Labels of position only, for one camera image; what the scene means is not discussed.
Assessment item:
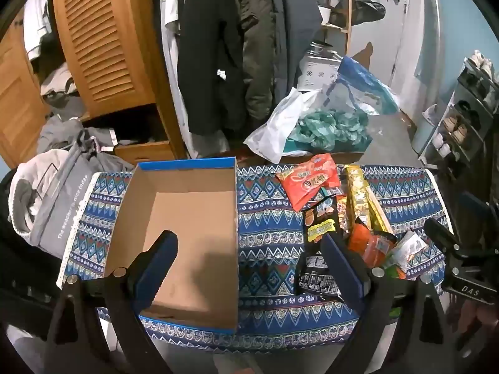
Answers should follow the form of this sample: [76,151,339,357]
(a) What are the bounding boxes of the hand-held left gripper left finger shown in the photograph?
[43,231,179,374]

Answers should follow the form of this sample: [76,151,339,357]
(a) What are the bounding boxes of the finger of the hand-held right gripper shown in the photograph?
[424,218,463,260]
[458,192,499,234]

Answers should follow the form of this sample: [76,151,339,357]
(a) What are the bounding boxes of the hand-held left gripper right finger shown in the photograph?
[320,233,464,374]

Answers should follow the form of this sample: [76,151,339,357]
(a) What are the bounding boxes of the orange snack packet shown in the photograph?
[346,221,396,267]

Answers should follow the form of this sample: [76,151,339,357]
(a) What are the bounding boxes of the black snack packet yellow label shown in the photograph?
[294,203,348,305]

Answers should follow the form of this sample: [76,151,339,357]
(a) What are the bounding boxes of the brown patterned snack packet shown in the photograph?
[335,198,350,239]

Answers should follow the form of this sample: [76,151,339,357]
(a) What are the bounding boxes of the cardboard box with blue rim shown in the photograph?
[103,157,239,336]

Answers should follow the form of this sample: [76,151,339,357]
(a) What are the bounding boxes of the dark cartoon snack packet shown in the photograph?
[312,187,344,219]

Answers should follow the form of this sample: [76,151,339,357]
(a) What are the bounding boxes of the red snack packet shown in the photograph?
[276,153,342,213]

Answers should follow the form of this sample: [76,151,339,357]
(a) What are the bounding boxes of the person's right hand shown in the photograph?
[462,302,499,339]

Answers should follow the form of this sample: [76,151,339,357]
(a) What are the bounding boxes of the small white snack packet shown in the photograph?
[390,231,429,272]

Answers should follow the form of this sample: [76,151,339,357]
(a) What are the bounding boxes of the blue patterned tablecloth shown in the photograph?
[56,164,455,349]

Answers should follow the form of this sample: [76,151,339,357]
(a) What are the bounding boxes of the grey shoe rack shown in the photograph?
[422,50,499,174]

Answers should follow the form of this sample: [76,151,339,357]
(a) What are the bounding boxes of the small white bin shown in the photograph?
[410,105,440,156]

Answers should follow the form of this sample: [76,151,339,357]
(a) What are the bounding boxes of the wooden drawer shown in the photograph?
[113,140,173,165]

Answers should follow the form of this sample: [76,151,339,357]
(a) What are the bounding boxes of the grey laundry bag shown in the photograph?
[8,128,103,260]

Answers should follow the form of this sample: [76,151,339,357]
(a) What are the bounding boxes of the teal crumpled plastic bags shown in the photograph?
[286,108,374,153]

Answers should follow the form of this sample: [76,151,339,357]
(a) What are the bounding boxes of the white plastic bag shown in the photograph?
[243,87,323,164]

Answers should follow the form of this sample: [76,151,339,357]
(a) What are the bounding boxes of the blue plastic bag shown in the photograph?
[336,55,401,117]

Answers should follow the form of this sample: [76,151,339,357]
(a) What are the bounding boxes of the pile of grey clothes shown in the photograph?
[36,61,118,154]

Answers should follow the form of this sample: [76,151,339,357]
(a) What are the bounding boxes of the white door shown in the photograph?
[349,0,443,119]

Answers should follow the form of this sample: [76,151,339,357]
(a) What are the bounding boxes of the white patterned bag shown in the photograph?
[297,42,344,91]

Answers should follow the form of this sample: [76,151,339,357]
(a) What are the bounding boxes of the wooden wardrobe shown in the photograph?
[0,0,186,166]

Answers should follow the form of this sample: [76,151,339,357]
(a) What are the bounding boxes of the olive green hanging jacket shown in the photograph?
[231,0,277,130]

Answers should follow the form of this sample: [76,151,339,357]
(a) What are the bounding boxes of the wooden shelf rack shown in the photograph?
[304,0,387,56]

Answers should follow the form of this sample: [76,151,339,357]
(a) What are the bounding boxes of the louvred wooden wardrobe door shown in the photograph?
[52,0,157,117]

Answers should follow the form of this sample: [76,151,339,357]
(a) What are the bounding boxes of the grey-blue hanging coat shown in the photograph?
[268,0,323,100]

